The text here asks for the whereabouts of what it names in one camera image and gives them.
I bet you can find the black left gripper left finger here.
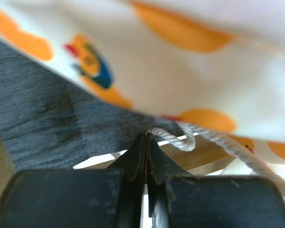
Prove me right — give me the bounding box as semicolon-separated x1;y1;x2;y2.
0;134;146;228

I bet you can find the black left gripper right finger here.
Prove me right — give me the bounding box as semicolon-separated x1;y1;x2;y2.
145;134;285;228

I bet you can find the wooden pet bed frame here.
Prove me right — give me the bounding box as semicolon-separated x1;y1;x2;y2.
0;136;234;196

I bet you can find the grey bed base fabric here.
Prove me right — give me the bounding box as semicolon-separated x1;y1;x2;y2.
0;41;182;170

